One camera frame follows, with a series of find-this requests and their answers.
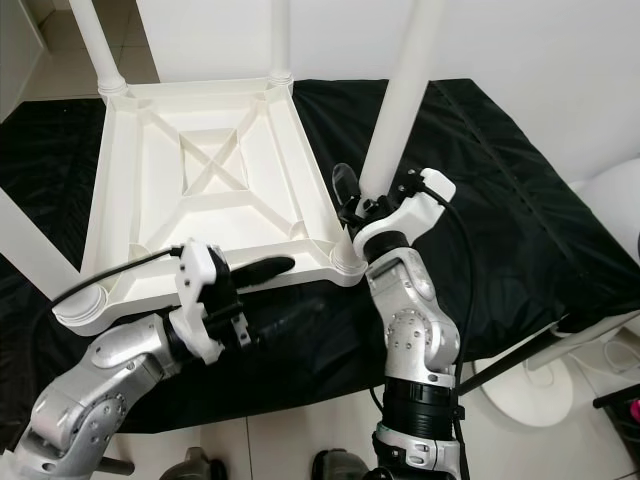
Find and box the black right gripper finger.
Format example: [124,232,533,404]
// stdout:
[330,162,362,207]

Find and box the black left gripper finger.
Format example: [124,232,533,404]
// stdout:
[230,255,297,287]

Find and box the white plastic table leg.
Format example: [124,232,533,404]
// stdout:
[68,0,131,98]
[267,0,294,88]
[358,0,448,201]
[0,185,101,316]

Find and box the white plastic children table top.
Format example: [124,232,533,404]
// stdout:
[53,75,366,331]

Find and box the grey robot left leg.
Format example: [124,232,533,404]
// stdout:
[182,448,232,480]

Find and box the grey robot leg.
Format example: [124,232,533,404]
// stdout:
[182,448,232,480]
[310,450,372,480]

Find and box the black cloth table cover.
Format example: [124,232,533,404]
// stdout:
[0,78,640,441]

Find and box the grey robot right leg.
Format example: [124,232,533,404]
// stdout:
[310,450,372,480]

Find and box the white round lamp base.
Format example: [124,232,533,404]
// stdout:
[485,350,576,429]

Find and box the black furniture foot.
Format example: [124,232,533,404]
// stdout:
[595,390,640,410]

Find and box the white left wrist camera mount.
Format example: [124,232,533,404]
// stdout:
[171,240,232,362]

